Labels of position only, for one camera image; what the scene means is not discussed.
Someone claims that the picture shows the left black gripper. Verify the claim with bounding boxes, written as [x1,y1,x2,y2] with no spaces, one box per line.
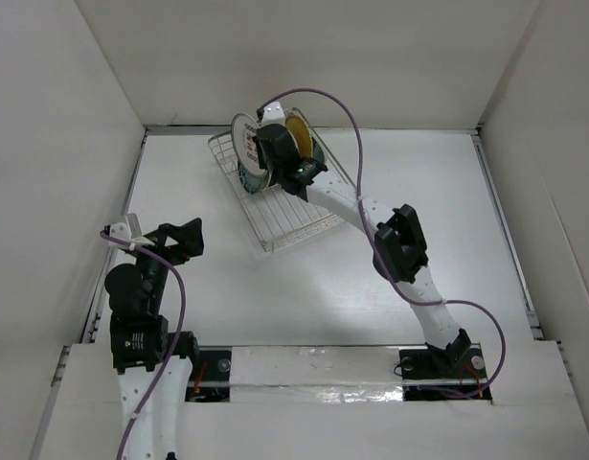
[125,217,201,311]

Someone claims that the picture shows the bamboo pattern round plate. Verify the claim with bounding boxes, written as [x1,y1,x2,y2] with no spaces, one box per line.
[284,114,314,158]

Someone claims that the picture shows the white plate with red characters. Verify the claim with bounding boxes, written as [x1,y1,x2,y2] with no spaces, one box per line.
[231,113,269,177]

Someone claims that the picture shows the blue green patterned plate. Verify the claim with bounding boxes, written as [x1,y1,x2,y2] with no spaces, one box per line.
[238,161,265,195]

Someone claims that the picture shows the light green rectangular tray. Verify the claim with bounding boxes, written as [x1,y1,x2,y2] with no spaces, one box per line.
[313,141,326,164]

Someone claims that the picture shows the cream plate with black patch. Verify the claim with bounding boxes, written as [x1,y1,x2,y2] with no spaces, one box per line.
[258,171,274,191]

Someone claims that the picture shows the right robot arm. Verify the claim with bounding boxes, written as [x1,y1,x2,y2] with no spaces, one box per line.
[252,124,471,380]

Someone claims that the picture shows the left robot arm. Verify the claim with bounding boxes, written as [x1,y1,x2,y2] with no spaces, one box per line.
[100,214,204,459]

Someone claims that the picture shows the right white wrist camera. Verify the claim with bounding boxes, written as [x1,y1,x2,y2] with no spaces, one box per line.
[257,101,286,127]

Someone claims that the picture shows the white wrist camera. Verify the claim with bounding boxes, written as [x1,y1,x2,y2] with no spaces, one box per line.
[257,101,286,127]
[101,213,147,251]

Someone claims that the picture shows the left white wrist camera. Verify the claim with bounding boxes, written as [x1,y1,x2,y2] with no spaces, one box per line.
[101,213,147,251]

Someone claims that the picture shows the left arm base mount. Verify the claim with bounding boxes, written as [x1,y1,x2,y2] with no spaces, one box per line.
[185,347,232,403]

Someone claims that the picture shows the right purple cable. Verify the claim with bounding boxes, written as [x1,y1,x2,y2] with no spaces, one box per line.
[258,87,509,400]

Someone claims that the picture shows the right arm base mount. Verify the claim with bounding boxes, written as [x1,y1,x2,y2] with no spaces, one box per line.
[393,344,492,402]

